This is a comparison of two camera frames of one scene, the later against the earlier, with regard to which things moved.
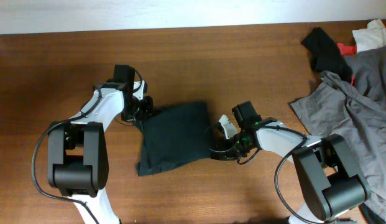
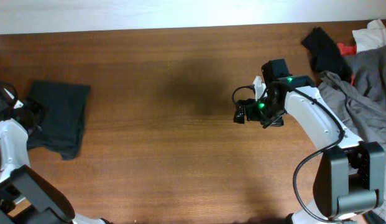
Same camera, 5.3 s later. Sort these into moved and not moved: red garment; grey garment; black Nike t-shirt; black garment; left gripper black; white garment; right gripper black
Moved: black Nike t-shirt; right gripper black; left gripper black
Not moved: black garment; red garment; grey garment; white garment
